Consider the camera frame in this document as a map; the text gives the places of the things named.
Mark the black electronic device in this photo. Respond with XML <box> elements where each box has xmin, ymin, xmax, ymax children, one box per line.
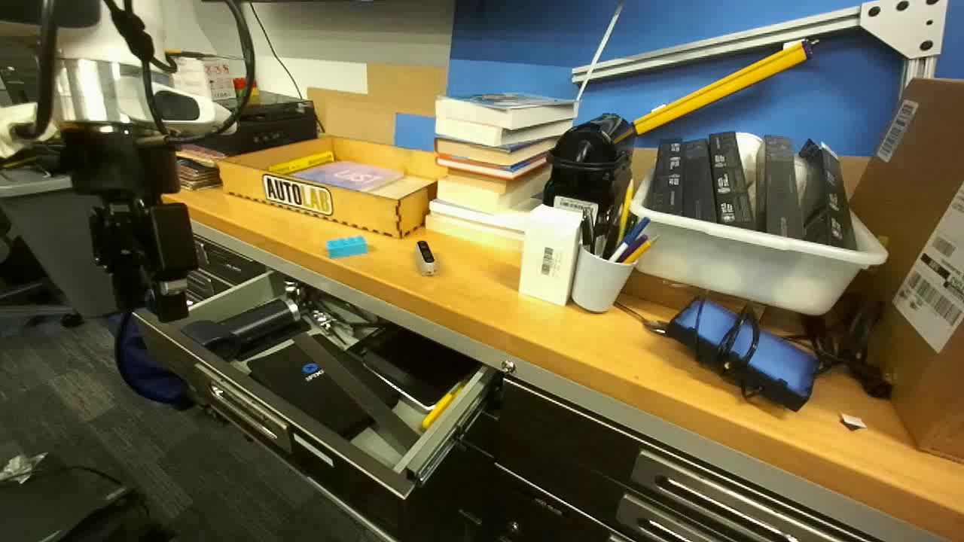
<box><xmin>196</xmin><ymin>97</ymin><xmax>325</xmax><ymax>160</ymax></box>

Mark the black power cable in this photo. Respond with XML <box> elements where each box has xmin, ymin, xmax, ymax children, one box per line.
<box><xmin>801</xmin><ymin>299</ymin><xmax>898</xmax><ymax>402</ymax></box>

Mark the grey metal drawer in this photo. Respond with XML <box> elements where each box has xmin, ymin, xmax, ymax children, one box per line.
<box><xmin>134</xmin><ymin>269</ymin><xmax>500</xmax><ymax>502</ymax></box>

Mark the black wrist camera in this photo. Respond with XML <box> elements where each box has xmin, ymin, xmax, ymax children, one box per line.
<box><xmin>58</xmin><ymin>124</ymin><xmax>183</xmax><ymax>200</ymax></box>

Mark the wooden tray with black lettering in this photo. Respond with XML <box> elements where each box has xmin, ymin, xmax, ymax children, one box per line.
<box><xmin>216</xmin><ymin>134</ymin><xmax>440</xmax><ymax>239</ymax></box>

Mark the crumpled white paper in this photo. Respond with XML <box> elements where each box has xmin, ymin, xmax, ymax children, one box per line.
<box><xmin>0</xmin><ymin>448</ymin><xmax>51</xmax><ymax>487</ymax></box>

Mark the white pen cup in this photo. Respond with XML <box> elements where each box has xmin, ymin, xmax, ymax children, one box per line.
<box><xmin>568</xmin><ymin>242</ymin><xmax>638</xmax><ymax>315</ymax></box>

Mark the black tool with yellow handle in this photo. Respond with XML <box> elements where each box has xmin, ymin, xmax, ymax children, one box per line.
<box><xmin>543</xmin><ymin>39</ymin><xmax>813</xmax><ymax>215</ymax></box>

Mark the white plastic bin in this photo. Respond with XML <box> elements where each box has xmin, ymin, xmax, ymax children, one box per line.
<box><xmin>627</xmin><ymin>172</ymin><xmax>892</xmax><ymax>318</ymax></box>

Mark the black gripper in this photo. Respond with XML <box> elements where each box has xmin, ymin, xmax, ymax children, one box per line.
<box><xmin>87</xmin><ymin>191</ymin><xmax>199</xmax><ymax>326</ymax></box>

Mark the black slim box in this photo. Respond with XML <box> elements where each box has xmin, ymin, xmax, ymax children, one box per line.
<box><xmin>796</xmin><ymin>139</ymin><xmax>861</xmax><ymax>251</ymax></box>
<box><xmin>704</xmin><ymin>130</ymin><xmax>760</xmax><ymax>234</ymax></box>
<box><xmin>754</xmin><ymin>132</ymin><xmax>811</xmax><ymax>239</ymax></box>
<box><xmin>679</xmin><ymin>134</ymin><xmax>719</xmax><ymax>223</ymax></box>
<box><xmin>643</xmin><ymin>134</ymin><xmax>686</xmax><ymax>215</ymax></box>

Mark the white wall outlet block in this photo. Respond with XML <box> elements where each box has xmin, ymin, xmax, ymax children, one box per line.
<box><xmin>516</xmin><ymin>200</ymin><xmax>587</xmax><ymax>310</ymax></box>

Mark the white flat book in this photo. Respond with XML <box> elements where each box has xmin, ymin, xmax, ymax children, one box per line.
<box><xmin>425</xmin><ymin>196</ymin><xmax>538</xmax><ymax>245</ymax></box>

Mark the dark cover book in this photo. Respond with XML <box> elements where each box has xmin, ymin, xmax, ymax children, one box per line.
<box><xmin>434</xmin><ymin>91</ymin><xmax>579</xmax><ymax>132</ymax></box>

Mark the black metal cabinet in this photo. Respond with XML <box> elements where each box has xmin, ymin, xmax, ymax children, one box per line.
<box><xmin>191</xmin><ymin>234</ymin><xmax>912</xmax><ymax>542</ymax></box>

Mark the blue fabric bag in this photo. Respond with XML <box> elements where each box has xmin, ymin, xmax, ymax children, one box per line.
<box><xmin>112</xmin><ymin>310</ymin><xmax>199</xmax><ymax>412</ymax></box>

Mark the small black silver gadget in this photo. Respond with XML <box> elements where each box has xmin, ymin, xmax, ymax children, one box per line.
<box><xmin>413</xmin><ymin>238</ymin><xmax>440</xmax><ymax>276</ymax></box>

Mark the white thin strip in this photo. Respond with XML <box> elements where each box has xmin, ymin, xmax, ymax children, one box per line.
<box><xmin>572</xmin><ymin>2</ymin><xmax>627</xmax><ymax>98</ymax></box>

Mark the yellow pencil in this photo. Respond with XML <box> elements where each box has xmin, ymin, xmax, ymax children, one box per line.
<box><xmin>616</xmin><ymin>178</ymin><xmax>638</xmax><ymax>242</ymax></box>

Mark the white thick book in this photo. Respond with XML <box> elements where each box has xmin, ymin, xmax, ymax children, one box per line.
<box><xmin>434</xmin><ymin>118</ymin><xmax>572</xmax><ymax>151</ymax></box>

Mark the purple book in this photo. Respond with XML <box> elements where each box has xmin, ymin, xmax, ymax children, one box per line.
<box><xmin>289</xmin><ymin>160</ymin><xmax>408</xmax><ymax>196</ymax></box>

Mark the brown cardboard box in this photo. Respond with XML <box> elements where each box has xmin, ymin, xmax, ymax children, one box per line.
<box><xmin>851</xmin><ymin>75</ymin><xmax>964</xmax><ymax>462</ymax></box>

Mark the cream thick book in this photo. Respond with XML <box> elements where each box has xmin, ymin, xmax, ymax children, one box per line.
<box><xmin>434</xmin><ymin>161</ymin><xmax>554</xmax><ymax>215</ymax></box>

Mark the grey drawer divider bar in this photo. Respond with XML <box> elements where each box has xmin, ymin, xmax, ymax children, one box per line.
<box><xmin>293</xmin><ymin>327</ymin><xmax>423</xmax><ymax>454</ymax></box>

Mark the tan cover book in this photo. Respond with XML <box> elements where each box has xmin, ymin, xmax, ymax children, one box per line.
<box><xmin>434</xmin><ymin>134</ymin><xmax>559</xmax><ymax>172</ymax></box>

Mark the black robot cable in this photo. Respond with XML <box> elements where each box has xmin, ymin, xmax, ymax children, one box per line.
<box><xmin>101</xmin><ymin>0</ymin><xmax>258</xmax><ymax>144</ymax></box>

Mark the blue toy brick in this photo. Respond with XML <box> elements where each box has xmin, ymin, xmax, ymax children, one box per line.
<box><xmin>323</xmin><ymin>234</ymin><xmax>372</xmax><ymax>261</ymax></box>

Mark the black flat box blue logo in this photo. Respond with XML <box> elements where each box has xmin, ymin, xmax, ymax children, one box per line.
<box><xmin>243</xmin><ymin>339</ymin><xmax>402</xmax><ymax>441</ymax></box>

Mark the blue pen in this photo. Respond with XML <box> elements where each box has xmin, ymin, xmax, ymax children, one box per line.
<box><xmin>611</xmin><ymin>212</ymin><xmax>654</xmax><ymax>261</ymax></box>

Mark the aluminium rail with bracket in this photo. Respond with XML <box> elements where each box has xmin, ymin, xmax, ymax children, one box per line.
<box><xmin>569</xmin><ymin>0</ymin><xmax>952</xmax><ymax>91</ymax></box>

